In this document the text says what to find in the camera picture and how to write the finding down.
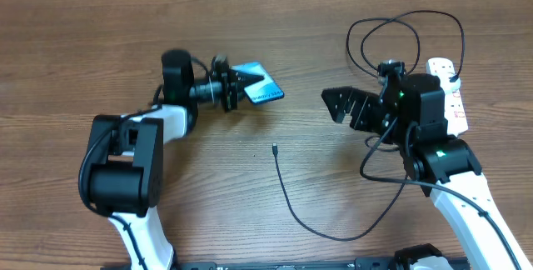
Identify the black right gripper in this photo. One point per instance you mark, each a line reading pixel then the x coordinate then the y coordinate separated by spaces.
pixel 361 102

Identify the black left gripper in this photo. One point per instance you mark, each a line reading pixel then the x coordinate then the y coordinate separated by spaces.
pixel 231 85

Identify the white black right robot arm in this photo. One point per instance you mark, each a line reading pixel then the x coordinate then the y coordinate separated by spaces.
pixel 410 113

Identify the Samsung Galaxy smartphone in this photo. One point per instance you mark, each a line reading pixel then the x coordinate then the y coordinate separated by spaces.
pixel 267 90

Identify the white power strip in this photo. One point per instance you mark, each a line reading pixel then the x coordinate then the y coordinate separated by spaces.
pixel 454 108

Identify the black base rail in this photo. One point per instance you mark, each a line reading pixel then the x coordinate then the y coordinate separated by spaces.
pixel 359 263

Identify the white charger plug adapter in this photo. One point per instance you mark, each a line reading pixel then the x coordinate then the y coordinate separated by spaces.
pixel 449 82

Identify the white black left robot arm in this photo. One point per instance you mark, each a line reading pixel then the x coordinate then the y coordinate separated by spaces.
pixel 120 177

